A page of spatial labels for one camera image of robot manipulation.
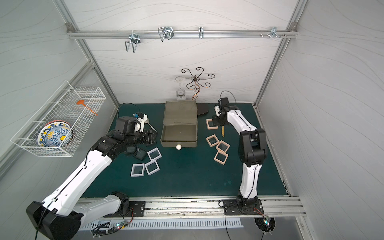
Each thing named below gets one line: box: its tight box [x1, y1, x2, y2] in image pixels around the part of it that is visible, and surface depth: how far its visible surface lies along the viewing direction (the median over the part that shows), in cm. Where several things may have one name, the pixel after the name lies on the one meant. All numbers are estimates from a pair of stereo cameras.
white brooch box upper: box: [147, 147, 162, 161], surface depth 93 cm
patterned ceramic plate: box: [37, 120, 74, 148], surface depth 62 cm
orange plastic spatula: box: [76, 100, 98, 116], surface depth 80 cm
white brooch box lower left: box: [130, 163, 145, 177], surface depth 88 cm
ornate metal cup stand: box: [180, 67, 216, 100], surface depth 95 cm
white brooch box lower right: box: [144, 159, 160, 176], surface depth 88 cm
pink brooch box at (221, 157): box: [213, 150, 229, 166], surface depth 93 cm
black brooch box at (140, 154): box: [133, 148, 147, 161], surface depth 93 cm
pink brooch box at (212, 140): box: [206, 134, 220, 148], surface depth 100 cm
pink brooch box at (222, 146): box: [216, 140, 231, 153], surface depth 99 cm
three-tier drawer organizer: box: [160, 100, 198, 151], surface depth 86 cm
